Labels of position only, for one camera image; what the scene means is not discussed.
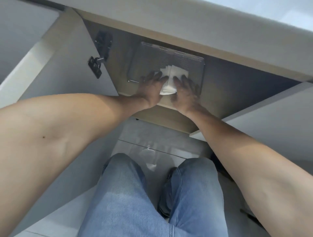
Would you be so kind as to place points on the person's left forearm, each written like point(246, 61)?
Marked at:
point(61, 146)

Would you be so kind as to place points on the white cabinet door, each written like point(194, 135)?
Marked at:
point(68, 68)
point(269, 117)

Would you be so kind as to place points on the wooden cabinet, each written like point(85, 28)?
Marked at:
point(232, 97)

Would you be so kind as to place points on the person's left hand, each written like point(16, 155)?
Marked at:
point(151, 90)

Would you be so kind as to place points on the black right shoe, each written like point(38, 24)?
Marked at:
point(165, 202)

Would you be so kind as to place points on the person's right forearm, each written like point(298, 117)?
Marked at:
point(256, 171)

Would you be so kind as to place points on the stack of white tissues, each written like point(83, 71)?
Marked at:
point(176, 72)

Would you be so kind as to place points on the person's right hand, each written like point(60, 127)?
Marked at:
point(188, 97)

